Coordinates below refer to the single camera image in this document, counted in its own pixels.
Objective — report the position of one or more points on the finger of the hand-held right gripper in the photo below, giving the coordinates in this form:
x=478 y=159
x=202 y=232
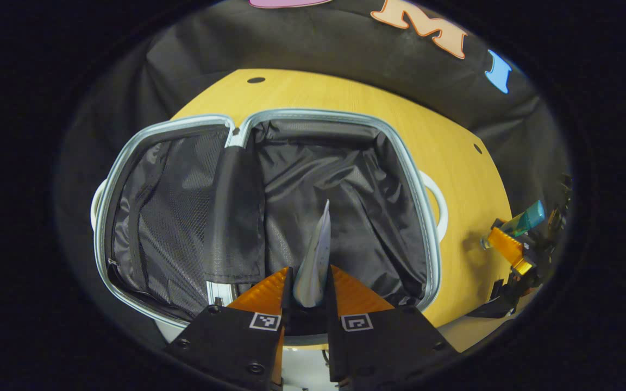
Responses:
x=511 y=250

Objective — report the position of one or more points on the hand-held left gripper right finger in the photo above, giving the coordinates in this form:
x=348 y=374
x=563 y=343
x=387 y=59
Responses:
x=389 y=342

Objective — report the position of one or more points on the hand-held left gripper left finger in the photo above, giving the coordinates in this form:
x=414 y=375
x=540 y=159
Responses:
x=220 y=339

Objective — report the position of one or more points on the white suitcase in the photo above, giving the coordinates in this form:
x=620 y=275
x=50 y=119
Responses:
x=345 y=179

